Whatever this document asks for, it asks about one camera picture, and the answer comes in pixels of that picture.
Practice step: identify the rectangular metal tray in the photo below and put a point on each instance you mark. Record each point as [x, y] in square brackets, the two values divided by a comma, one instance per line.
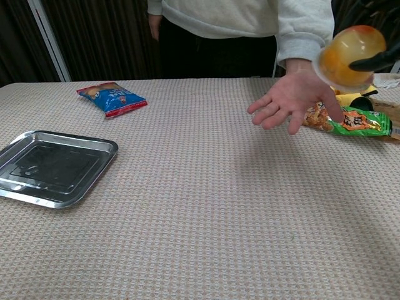
[53, 168]

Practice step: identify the person right arm white sleeve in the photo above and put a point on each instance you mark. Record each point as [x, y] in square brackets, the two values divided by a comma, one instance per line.
[154, 7]

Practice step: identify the person arm white sleeve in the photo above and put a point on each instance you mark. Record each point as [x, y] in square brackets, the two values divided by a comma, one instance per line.
[154, 7]
[300, 31]

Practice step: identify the crumpled white cloth piece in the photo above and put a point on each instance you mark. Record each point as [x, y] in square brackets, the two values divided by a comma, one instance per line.
[387, 81]

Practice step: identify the person right hand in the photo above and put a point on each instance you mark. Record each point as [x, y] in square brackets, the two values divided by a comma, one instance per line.
[154, 26]

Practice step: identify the person left hand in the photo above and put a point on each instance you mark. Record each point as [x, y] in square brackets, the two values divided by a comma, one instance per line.
[297, 93]

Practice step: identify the beige woven tablecloth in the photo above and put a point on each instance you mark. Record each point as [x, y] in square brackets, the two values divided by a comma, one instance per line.
[193, 218]

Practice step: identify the person left arm white sleeve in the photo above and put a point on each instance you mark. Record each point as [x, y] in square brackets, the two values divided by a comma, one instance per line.
[300, 31]

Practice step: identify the orange fruit cup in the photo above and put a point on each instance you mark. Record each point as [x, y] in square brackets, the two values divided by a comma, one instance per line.
[347, 59]

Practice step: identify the person body white sweatshirt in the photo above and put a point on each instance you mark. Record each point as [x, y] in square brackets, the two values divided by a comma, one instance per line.
[218, 18]

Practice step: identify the brown food pouch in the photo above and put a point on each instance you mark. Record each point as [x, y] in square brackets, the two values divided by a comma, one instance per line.
[387, 109]

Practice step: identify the white frame post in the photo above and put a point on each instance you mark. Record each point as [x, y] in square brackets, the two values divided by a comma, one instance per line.
[50, 43]

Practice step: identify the robot right hand black fingers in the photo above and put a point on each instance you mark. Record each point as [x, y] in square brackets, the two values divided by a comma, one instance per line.
[384, 59]

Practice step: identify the green snack bag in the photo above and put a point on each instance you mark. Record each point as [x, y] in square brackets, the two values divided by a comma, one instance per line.
[359, 125]

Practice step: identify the person in white sweatshirt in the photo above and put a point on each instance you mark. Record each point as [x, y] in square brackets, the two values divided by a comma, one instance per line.
[93, 37]

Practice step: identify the yellow black plush toy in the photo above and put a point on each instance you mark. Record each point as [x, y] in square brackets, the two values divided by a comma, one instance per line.
[343, 99]

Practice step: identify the blue cookie snack bag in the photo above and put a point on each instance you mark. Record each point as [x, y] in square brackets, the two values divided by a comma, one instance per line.
[115, 100]

